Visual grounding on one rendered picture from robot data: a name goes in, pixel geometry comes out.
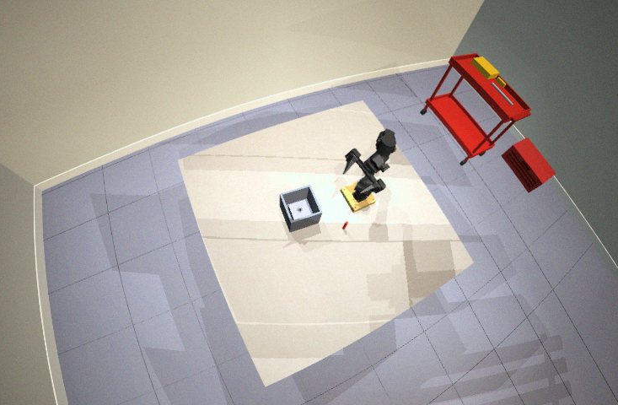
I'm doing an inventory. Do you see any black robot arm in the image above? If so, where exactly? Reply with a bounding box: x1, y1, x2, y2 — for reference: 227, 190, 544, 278
353, 128, 396, 203

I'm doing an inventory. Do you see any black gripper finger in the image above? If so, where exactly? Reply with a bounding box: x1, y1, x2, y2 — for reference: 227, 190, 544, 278
359, 182, 380, 194
343, 154, 357, 175

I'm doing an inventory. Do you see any white square plate with hole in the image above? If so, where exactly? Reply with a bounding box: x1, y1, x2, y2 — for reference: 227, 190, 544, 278
288, 200, 311, 220

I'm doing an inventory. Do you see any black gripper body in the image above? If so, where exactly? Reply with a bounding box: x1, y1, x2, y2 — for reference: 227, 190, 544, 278
345, 148, 386, 193

